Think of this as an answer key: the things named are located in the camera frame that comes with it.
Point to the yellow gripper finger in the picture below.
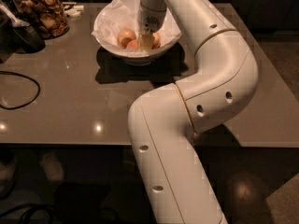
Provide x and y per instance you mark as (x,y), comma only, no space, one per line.
(145,41)

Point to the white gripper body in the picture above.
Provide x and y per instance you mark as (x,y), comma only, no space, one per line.
(150,19)

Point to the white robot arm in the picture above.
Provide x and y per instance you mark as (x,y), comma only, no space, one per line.
(162,122)

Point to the right red-yellow apple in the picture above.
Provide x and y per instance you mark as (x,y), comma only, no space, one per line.
(157,40)

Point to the red-yellow apple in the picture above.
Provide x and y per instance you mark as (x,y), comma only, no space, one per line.
(157,40)
(124,37)

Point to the front red apple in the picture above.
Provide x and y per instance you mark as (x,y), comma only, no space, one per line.
(133,44)

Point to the white ceramic bowl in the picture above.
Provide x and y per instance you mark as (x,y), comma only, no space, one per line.
(130,59)

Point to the left red-yellow apple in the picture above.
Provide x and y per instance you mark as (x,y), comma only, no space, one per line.
(124,37)

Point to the white paper bowl liner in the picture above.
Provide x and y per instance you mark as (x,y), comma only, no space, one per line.
(112,22)

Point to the small white items behind jar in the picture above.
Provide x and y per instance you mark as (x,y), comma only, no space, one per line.
(73,10)

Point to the glass jar of dried chips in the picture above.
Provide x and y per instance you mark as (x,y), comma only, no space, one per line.
(47,16)

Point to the black round scoop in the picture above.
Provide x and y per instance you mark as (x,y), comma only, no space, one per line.
(28,40)

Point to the dark appliance at left edge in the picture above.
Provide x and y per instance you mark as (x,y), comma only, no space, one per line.
(7,44)

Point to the white shoe right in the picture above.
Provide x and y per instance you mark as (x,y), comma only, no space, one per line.
(52,167)

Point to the white shoe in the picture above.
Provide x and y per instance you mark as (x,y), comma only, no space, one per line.
(52,167)
(7,172)

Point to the white shoe left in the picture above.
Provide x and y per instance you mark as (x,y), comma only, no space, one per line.
(7,172)

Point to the white spoon handle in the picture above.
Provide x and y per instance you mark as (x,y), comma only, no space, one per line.
(16,23)

